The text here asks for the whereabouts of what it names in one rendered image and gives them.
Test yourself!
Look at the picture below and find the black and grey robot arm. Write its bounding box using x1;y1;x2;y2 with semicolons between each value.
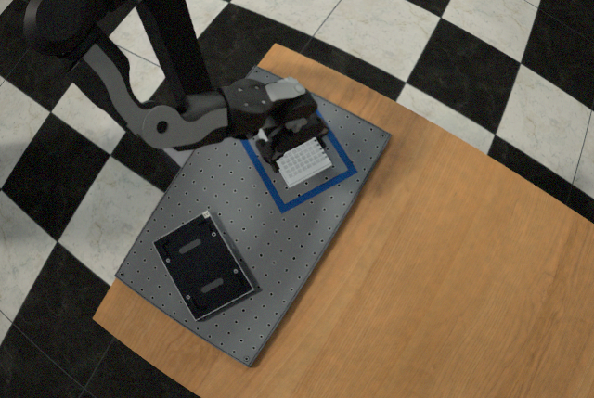
23;0;315;152

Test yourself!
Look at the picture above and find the blue rectangular tape outline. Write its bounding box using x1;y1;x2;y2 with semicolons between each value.
240;128;358;213

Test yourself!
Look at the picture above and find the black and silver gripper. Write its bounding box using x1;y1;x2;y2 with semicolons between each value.
255;89;329;173

